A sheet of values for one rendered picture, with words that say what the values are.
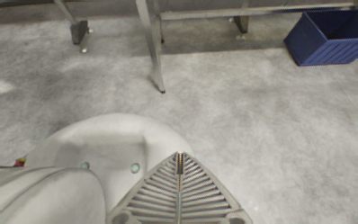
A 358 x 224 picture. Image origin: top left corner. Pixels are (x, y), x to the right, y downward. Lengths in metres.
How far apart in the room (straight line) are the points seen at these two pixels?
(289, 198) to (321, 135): 0.42
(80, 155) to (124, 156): 0.15
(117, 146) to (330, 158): 1.06
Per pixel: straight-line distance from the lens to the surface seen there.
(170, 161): 0.16
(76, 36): 1.41
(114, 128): 0.46
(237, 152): 0.81
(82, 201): 0.22
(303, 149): 1.01
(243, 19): 1.34
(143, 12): 0.56
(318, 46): 1.26
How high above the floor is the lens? 0.75
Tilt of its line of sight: 65 degrees down
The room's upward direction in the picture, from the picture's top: 3 degrees counter-clockwise
